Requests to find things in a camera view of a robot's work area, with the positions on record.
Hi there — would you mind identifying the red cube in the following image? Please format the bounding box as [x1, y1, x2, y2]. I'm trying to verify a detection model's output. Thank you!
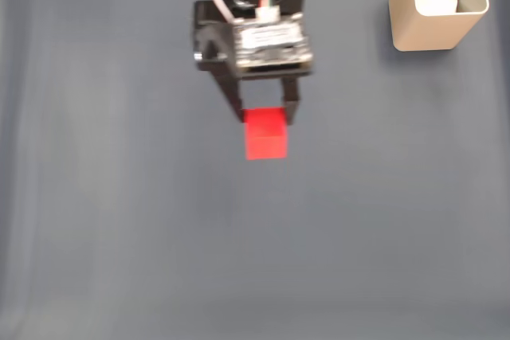
[242, 107, 289, 161]

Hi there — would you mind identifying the beige open box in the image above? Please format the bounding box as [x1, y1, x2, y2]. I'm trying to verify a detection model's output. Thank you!
[388, 0, 491, 53]

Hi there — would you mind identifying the dark grey table mat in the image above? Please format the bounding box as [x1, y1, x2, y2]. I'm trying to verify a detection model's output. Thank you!
[0, 0, 510, 340]

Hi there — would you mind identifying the camera circuit board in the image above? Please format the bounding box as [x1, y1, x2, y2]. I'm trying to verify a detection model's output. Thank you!
[232, 12, 315, 71]

